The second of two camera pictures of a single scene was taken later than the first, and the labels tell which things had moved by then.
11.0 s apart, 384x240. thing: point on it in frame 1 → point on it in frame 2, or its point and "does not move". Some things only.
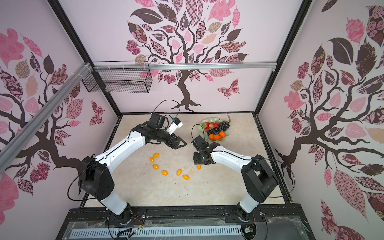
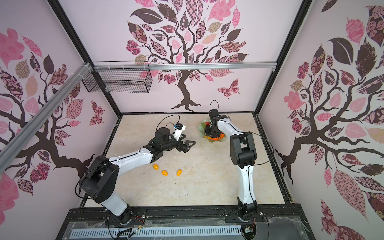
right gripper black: [195, 158] → [207, 133]
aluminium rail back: [136, 66] does not move
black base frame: [280, 222] does not move
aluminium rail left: [14, 145] does not move
